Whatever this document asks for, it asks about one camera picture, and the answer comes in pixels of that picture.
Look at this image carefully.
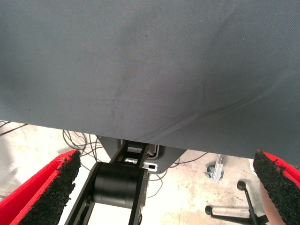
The black robot torso linkage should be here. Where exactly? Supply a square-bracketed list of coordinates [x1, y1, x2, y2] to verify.
[64, 139, 150, 225]

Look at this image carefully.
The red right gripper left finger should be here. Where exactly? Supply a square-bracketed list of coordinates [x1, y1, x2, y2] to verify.
[0, 149, 82, 225]

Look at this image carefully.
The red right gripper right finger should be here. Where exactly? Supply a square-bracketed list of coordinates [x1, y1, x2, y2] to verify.
[253, 150, 300, 225]

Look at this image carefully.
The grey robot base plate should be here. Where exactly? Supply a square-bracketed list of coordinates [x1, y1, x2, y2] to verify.
[97, 135, 187, 174]

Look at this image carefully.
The thin grey floor cable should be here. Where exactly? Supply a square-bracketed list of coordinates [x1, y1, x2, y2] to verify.
[148, 172, 165, 199]
[62, 129, 111, 165]
[0, 120, 29, 137]

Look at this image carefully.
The black office chair base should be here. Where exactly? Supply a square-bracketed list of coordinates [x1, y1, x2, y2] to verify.
[205, 180, 268, 225]

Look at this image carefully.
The dark grey table cloth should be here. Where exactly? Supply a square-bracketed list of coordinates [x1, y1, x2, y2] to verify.
[0, 0, 300, 165]

